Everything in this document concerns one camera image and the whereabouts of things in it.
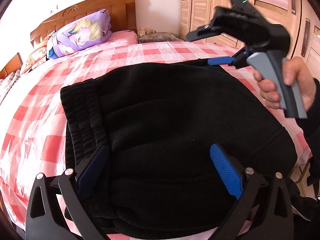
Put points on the black pants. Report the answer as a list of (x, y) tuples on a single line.
[(157, 122)]

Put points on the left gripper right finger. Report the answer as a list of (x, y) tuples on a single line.
[(263, 208)]

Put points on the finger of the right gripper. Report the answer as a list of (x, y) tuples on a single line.
[(203, 32), (215, 61)]

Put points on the purple floral folded quilt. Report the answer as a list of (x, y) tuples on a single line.
[(81, 34)]

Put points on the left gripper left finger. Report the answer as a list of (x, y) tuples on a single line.
[(45, 219)]

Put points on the light wooden wardrobe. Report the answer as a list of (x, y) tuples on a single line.
[(299, 18)]

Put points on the wooden nightstand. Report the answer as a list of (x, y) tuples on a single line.
[(12, 66)]

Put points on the patterned bedside table cover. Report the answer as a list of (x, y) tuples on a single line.
[(147, 35)]

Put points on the wooden headboard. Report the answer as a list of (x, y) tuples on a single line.
[(122, 12)]

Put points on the pink checkered bed sheet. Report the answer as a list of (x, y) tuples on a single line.
[(33, 123)]

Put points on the person right hand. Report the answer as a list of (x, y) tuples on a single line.
[(294, 69)]

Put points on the orange floral pillow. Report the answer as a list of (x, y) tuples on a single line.
[(37, 57)]

